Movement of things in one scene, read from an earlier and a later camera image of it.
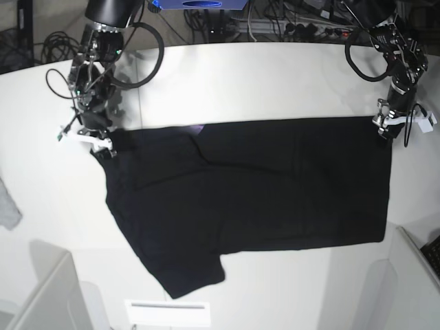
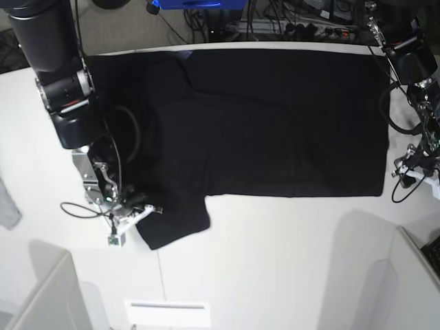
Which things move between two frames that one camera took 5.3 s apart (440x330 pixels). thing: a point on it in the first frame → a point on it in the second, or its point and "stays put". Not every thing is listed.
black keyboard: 431,251 stays put
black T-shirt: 183,196 → 181,128
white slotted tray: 168,313 stays put
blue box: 203,4 stays put
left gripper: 97,123 → 120,202
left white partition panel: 57,302 stays put
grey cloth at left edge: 9,214 stays put
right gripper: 390,116 → 416,159
